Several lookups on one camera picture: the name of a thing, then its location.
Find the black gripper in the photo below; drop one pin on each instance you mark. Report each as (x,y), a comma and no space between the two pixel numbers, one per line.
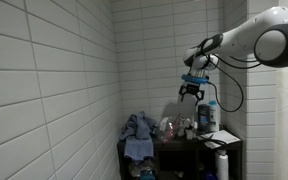
(193,90)

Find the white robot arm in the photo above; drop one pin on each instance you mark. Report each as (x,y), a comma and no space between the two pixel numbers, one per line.
(265,36)

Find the dark wooden cabinet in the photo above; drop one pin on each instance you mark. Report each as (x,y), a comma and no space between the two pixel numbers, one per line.
(180,159)

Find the dark body wash bottle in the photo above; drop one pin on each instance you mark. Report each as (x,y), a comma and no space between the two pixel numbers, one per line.
(204,118)

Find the white bottle blue cap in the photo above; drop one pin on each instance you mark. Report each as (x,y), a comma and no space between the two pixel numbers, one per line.
(214,121)

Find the clear zip plastic bag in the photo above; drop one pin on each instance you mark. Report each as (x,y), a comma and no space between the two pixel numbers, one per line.
(168,127)

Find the black scissors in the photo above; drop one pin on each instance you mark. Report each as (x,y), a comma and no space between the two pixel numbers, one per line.
(210,139)

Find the white paper sheets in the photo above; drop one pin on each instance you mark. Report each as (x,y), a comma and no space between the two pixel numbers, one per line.
(220,135)

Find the blue towel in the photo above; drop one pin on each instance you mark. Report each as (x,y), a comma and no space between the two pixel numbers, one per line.
(136,133)

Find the white paper towel roll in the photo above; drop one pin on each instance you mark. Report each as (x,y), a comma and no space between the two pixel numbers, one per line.
(222,166)

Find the blue bottle on shelf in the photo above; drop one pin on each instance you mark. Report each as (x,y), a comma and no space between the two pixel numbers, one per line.
(209,176)

